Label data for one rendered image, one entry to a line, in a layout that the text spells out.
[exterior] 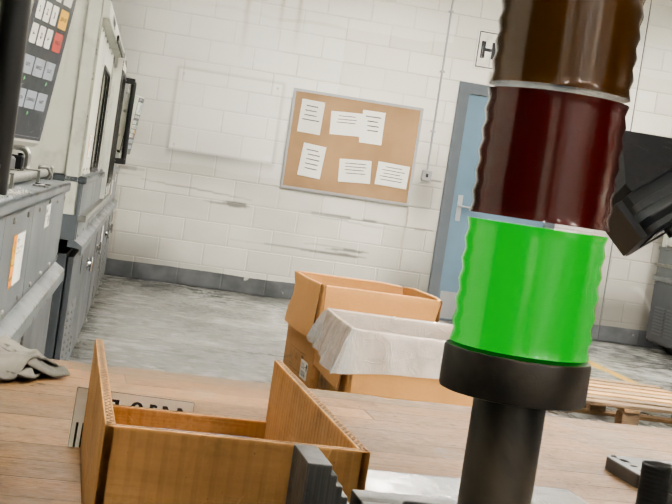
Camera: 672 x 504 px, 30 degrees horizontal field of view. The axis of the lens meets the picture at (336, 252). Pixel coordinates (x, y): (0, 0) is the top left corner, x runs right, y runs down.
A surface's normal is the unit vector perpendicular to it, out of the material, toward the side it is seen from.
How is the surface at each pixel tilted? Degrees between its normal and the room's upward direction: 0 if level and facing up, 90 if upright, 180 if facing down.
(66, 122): 90
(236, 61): 90
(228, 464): 90
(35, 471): 0
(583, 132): 76
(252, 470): 90
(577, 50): 104
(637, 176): 60
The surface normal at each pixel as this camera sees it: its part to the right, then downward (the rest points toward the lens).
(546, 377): 0.28, 0.09
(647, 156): 0.24, -0.42
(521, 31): -0.72, -0.32
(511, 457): 0.07, 0.07
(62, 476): 0.15, -0.99
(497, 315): -0.51, 0.22
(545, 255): -0.03, 0.29
